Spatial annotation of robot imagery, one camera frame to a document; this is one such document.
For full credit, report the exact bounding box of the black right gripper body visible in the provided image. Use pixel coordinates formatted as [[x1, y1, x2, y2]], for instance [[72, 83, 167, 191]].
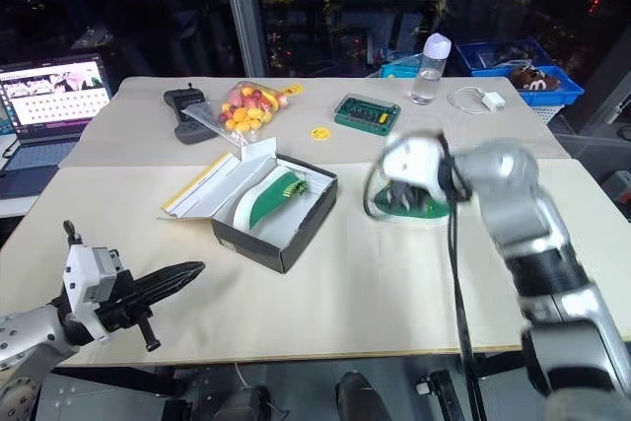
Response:
[[387, 176, 431, 199]]

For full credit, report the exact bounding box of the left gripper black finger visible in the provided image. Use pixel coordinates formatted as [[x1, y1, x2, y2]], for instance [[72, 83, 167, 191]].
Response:
[[138, 270, 204, 301], [131, 260, 207, 290]]

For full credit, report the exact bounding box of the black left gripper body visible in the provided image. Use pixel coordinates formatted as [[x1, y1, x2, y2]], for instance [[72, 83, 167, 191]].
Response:
[[93, 267, 164, 353]]

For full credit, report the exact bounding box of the green and white shoe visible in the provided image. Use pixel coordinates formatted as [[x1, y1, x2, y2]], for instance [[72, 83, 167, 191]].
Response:
[[363, 164, 452, 226], [232, 166, 311, 234]]

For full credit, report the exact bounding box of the black and white shoebox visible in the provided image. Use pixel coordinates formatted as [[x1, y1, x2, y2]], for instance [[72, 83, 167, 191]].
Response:
[[157, 136, 340, 275]]

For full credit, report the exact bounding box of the open laptop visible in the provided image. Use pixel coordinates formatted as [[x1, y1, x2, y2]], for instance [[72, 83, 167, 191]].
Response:
[[0, 52, 113, 201]]

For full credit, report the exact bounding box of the green box with clear lid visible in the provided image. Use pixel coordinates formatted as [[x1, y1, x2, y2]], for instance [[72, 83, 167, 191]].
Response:
[[333, 93, 401, 135]]

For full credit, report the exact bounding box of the clear bottle with lilac cap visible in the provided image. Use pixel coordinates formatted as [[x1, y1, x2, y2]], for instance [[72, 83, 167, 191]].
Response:
[[410, 32, 454, 106]]

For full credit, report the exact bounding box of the teal box with yellow rim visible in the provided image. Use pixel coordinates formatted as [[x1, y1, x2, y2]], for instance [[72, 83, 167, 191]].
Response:
[[378, 55, 429, 80]]

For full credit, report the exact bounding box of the blue plastic bin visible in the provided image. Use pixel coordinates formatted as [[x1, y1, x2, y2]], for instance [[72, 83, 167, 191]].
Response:
[[454, 37, 554, 78], [510, 64, 587, 107]]

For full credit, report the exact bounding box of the black game controller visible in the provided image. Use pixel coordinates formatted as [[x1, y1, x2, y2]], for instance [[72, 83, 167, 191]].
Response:
[[163, 82, 219, 146]]

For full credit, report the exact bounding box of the white crate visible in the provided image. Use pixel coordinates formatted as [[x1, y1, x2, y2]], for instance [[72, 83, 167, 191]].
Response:
[[532, 104, 564, 123]]

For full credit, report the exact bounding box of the brown plush toy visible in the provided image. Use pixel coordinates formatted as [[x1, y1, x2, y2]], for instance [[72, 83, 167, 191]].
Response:
[[509, 64, 563, 92]]

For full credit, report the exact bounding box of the clear bag of toy fruit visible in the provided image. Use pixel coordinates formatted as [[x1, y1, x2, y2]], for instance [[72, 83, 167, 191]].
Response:
[[180, 79, 292, 148]]

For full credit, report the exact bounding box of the dark device with red part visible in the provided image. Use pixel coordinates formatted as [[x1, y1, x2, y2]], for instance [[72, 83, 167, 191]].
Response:
[[596, 168, 631, 223]]

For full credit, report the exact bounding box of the dark rounded shape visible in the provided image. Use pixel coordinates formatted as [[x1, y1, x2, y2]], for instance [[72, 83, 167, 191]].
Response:
[[334, 370, 391, 421]]

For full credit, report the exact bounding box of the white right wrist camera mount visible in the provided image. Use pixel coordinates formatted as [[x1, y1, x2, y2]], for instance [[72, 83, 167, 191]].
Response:
[[381, 131, 451, 201]]

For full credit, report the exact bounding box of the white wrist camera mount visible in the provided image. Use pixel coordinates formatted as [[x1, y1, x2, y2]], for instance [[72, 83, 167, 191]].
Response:
[[381, 131, 451, 201], [62, 243, 130, 344]]

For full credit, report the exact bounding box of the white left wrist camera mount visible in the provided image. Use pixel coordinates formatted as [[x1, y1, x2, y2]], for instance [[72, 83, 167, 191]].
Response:
[[62, 243, 130, 344]]

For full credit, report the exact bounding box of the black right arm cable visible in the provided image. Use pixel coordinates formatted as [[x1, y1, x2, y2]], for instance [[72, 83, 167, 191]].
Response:
[[435, 131, 490, 421]]

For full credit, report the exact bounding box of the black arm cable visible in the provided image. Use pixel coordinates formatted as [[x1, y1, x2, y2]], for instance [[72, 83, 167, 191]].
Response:
[[435, 131, 490, 421], [62, 219, 84, 247]]

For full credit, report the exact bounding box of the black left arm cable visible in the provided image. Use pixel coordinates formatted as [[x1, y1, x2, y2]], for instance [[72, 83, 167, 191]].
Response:
[[62, 219, 84, 247]]

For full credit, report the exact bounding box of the white charger with cable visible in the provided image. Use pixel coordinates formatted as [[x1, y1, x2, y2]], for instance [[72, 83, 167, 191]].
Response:
[[447, 86, 507, 113]]

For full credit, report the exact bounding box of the black bracket under table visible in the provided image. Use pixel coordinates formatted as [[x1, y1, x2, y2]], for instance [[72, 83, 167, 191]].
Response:
[[415, 369, 467, 421]]

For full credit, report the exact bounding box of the grey window frame post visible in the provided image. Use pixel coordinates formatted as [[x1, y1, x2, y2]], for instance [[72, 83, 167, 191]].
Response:
[[218, 0, 268, 79]]

